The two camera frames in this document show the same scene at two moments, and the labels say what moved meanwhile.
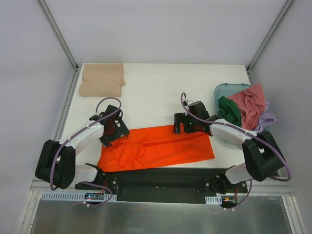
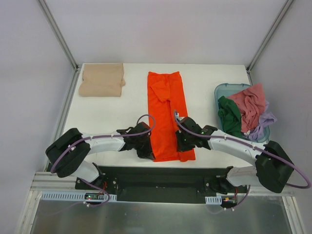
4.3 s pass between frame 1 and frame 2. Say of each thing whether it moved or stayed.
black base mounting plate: stayed
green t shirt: stayed
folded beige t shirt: stayed
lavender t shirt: stayed
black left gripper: moved
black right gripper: moved
